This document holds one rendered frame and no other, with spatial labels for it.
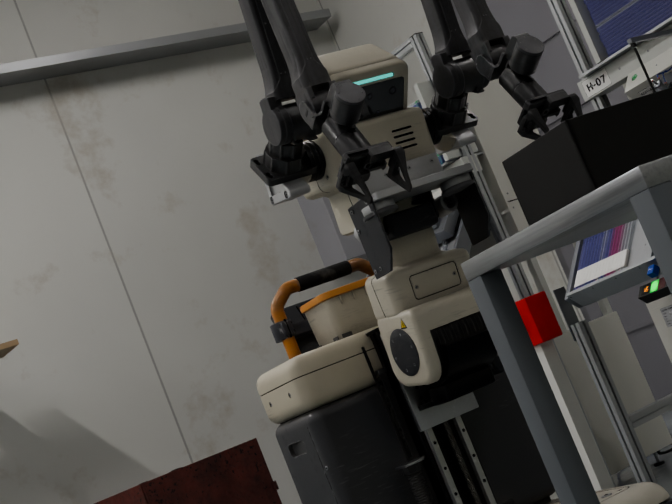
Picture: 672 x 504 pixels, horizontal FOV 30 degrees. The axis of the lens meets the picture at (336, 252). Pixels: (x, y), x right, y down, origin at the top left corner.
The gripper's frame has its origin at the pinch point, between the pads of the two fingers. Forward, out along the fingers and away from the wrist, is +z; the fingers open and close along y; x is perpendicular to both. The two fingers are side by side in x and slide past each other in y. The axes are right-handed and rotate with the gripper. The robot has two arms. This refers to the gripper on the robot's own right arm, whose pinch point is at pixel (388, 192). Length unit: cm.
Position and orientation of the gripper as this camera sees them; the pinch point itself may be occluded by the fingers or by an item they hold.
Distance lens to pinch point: 229.7
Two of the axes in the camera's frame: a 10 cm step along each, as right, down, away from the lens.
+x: -1.9, 6.6, 7.2
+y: 8.4, -2.7, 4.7
